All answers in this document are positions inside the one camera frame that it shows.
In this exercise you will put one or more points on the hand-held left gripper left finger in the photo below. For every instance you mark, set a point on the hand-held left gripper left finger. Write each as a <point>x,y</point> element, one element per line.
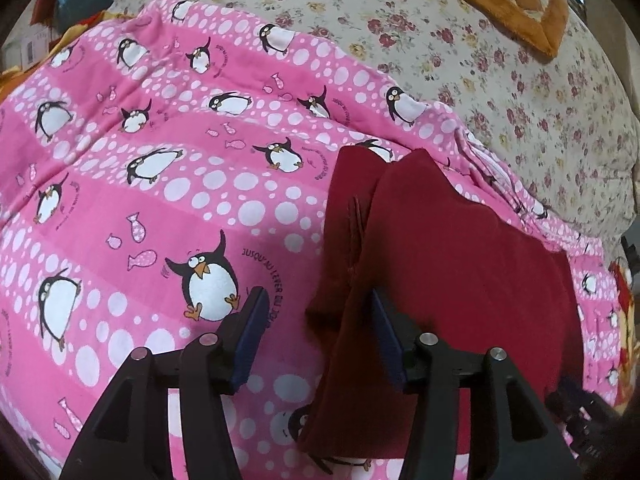
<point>247,340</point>

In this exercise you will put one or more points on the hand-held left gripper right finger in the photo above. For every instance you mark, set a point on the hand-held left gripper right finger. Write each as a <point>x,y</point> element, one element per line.
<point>387,340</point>

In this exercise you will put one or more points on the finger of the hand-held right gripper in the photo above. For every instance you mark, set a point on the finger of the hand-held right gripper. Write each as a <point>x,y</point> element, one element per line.
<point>585,412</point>

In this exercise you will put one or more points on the dark red fleece garment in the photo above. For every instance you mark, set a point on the dark red fleece garment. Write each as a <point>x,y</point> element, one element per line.
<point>450,270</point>

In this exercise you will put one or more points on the red and yellow printed cloth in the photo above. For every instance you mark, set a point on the red and yellow printed cloth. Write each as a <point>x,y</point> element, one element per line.
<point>627,305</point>

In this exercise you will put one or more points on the pink penguin print blanket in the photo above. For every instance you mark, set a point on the pink penguin print blanket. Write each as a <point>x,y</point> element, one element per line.
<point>150,200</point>

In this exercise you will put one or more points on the floral bed sheet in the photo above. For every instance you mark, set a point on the floral bed sheet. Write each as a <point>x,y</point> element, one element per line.
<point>400,10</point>

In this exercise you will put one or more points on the orange checkered pillow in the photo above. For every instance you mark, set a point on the orange checkered pillow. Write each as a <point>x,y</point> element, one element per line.
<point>525,5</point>

